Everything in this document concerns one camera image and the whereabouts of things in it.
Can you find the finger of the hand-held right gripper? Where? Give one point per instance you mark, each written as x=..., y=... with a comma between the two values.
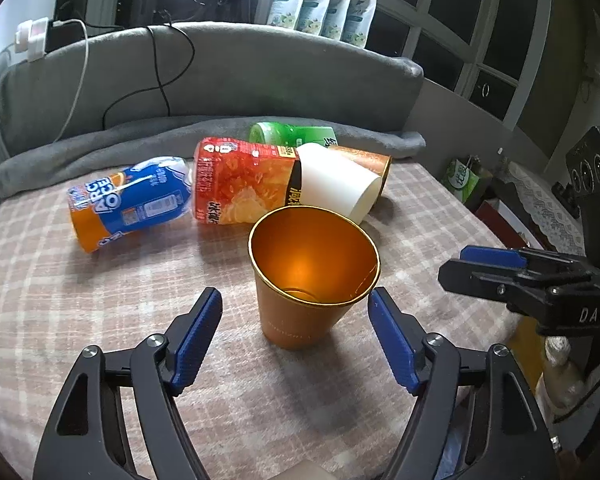
x=475, y=280
x=495, y=256

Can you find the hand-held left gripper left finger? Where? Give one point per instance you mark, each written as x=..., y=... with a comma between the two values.
x=196, y=340

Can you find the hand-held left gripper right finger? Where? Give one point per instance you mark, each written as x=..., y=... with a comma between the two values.
x=392, y=340

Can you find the gold paper cup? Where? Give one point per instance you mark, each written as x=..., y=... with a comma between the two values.
x=367, y=162
x=290, y=320

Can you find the white paper cup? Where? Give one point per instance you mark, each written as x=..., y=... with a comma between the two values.
x=330, y=180

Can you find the red box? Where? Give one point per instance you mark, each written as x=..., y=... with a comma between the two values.
x=500, y=220

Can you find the white lace cloth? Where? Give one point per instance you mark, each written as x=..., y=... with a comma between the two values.
x=545, y=205

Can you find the green tissue packet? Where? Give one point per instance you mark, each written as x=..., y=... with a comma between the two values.
x=461, y=182

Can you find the orange soda bottle blue label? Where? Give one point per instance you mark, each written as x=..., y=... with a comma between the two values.
x=130, y=200

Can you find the red orange snack canister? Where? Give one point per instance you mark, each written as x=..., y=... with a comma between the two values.
x=245, y=185

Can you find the grey rolled blanket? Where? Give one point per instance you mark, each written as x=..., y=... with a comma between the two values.
x=80, y=152

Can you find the green bottle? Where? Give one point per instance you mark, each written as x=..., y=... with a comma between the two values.
x=285, y=134

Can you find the grey padded headboard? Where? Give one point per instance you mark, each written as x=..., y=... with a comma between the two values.
x=260, y=75

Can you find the white power strip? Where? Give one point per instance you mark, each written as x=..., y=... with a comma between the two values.
x=31, y=36

